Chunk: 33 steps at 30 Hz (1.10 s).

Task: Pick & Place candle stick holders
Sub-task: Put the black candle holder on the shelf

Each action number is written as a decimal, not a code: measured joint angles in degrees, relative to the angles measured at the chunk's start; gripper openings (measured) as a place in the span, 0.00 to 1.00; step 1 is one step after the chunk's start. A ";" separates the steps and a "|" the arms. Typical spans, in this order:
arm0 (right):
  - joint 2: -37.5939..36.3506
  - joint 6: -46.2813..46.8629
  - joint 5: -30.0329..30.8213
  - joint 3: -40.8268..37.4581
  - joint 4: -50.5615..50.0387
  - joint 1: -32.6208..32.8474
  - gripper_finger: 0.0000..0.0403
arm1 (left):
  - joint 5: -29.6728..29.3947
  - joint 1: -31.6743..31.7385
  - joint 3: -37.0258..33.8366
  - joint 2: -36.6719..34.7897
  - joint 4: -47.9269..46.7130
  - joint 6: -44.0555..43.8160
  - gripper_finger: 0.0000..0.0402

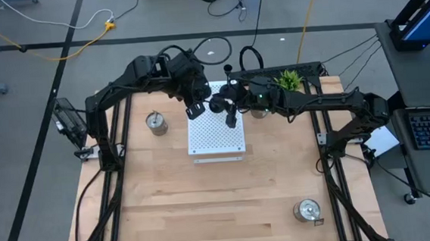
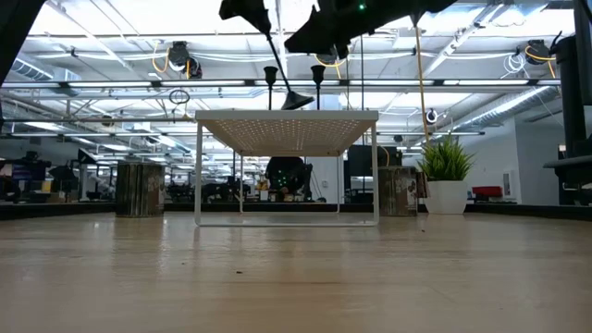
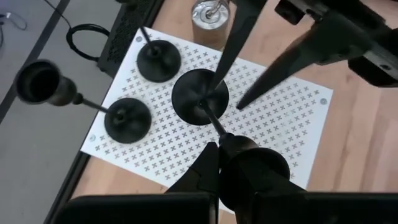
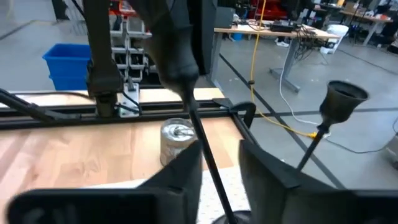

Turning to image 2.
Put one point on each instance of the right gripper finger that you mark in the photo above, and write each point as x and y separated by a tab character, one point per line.
247	9
319	34

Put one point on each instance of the black candlestick holder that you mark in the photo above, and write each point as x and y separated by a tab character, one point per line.
317	73
296	101
270	74

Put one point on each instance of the silver glass candle jar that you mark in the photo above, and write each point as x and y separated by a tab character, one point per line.
139	189
398	192

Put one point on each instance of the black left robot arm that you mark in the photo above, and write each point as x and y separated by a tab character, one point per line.
11	23

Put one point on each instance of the white perforated metal shelf riser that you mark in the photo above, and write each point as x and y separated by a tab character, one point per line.
287	115

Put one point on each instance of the black background screen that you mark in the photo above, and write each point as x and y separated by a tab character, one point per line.
365	159

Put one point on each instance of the green plant in white pot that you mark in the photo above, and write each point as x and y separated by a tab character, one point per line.
446	196

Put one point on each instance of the red storage box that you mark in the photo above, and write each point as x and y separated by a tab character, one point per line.
489	192

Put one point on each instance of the black computer monitor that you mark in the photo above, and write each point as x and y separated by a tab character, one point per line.
573	120

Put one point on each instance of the grey side desk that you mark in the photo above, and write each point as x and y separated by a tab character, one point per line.
573	171

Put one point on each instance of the silver ventilation duct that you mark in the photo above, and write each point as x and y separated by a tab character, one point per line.
518	108

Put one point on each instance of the black aluminium table frame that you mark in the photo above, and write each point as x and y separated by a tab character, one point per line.
69	212

